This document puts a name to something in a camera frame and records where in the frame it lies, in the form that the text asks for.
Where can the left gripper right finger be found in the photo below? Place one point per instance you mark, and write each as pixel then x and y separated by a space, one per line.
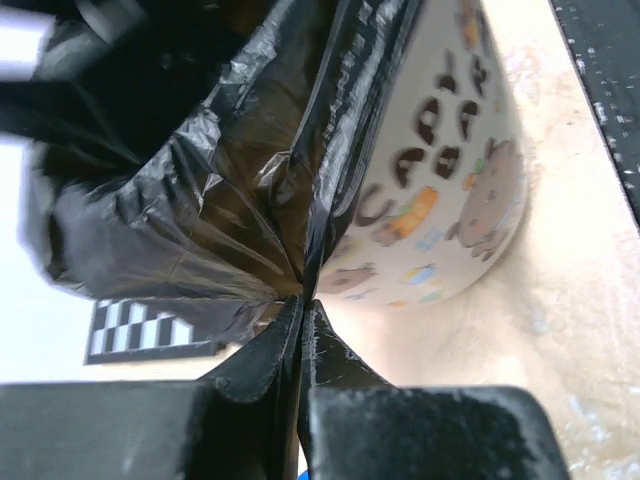
pixel 353 424

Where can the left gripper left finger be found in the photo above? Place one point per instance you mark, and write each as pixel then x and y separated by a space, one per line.
pixel 236 422

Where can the beige round trash bin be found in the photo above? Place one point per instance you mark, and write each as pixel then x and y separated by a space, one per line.
pixel 446 185

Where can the black trash bag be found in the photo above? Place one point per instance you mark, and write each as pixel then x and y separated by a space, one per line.
pixel 205 156

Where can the black white chessboard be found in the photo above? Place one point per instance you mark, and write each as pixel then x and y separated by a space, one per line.
pixel 127 331

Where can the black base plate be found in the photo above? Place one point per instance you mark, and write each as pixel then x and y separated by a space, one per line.
pixel 603 40

